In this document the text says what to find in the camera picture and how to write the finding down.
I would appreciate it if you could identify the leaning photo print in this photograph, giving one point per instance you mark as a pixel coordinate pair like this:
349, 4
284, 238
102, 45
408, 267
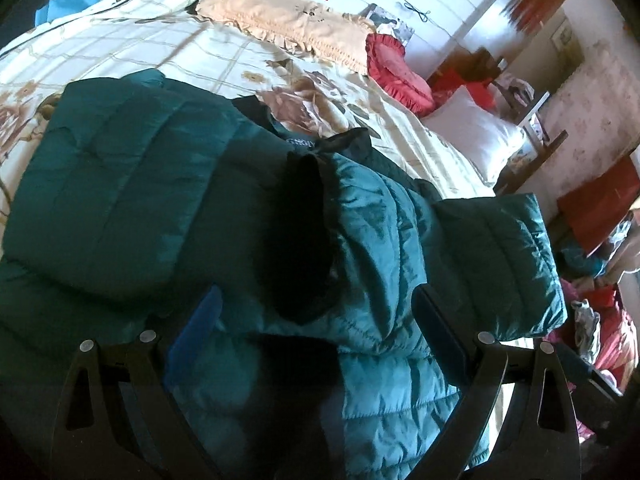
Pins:
390, 22

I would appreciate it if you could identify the green quilted puffer jacket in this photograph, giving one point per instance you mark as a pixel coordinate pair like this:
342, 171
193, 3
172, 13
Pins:
125, 185

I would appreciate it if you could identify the white pillow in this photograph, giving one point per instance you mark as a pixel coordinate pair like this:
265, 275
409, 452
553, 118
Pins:
475, 130

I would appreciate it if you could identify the maroon blanket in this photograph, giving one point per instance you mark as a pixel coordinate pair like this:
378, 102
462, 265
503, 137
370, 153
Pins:
615, 340

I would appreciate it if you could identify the red board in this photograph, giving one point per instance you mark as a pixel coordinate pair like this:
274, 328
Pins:
600, 205

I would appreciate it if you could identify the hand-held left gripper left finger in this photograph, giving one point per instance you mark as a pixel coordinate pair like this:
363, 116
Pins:
200, 320

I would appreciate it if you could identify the peach frilled pillow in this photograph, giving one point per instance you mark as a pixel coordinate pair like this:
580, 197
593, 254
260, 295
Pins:
280, 15

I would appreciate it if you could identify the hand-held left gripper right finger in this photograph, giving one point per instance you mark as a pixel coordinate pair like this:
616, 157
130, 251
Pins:
440, 332

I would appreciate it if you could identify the red frilled pillow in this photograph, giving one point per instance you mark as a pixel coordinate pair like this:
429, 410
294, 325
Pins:
395, 71

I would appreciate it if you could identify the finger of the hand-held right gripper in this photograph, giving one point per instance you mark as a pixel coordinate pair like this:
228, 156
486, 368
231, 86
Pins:
590, 375

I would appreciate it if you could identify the bed with floral plaid sheet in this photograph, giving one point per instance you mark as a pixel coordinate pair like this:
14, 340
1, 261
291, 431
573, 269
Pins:
150, 35

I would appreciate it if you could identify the blue bag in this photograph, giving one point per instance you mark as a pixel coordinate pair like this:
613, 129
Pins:
65, 10

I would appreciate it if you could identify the wooden chair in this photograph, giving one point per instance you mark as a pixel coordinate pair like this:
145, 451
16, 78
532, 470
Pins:
540, 145

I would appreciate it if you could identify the red garment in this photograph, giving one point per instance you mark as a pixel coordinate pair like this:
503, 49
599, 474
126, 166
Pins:
455, 85

